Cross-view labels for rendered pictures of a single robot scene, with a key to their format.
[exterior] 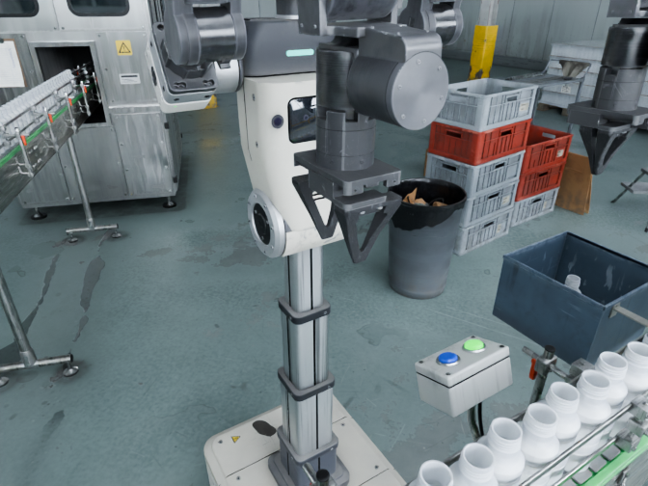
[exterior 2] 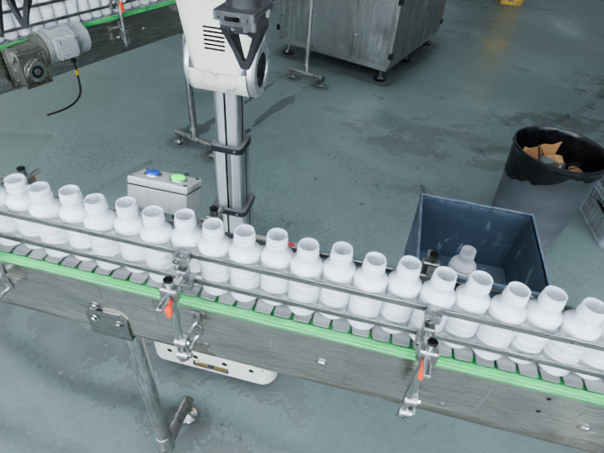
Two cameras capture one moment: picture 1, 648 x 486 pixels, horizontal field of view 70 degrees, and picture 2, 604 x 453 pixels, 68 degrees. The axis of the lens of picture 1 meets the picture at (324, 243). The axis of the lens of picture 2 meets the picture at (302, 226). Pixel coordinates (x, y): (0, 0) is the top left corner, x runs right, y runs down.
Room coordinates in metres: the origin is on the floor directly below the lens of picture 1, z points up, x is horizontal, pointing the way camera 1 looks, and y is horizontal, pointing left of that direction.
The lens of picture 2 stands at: (0.20, -0.99, 1.69)
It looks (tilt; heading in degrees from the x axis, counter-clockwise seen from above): 41 degrees down; 42
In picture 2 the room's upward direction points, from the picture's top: 5 degrees clockwise
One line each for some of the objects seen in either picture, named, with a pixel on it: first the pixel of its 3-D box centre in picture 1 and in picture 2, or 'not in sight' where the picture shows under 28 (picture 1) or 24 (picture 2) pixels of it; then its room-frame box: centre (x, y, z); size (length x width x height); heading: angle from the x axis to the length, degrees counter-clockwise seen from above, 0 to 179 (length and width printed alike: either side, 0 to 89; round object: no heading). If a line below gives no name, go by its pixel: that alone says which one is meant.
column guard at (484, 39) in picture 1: (482, 54); not in sight; (10.51, -3.34, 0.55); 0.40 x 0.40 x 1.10; 32
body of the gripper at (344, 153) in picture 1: (345, 143); not in sight; (0.44, -0.02, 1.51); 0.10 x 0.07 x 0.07; 32
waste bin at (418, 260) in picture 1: (421, 240); (535, 199); (2.50, -0.59, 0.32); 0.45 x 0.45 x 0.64
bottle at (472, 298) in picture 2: not in sight; (466, 309); (0.79, -0.87, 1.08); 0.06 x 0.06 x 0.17
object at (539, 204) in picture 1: (514, 199); not in sight; (3.65, -1.62, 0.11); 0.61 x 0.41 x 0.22; 124
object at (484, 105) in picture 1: (483, 102); not in sight; (3.20, -1.08, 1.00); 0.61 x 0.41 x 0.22; 129
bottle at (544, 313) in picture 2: not in sight; (535, 324); (0.85, -0.97, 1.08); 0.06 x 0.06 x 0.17
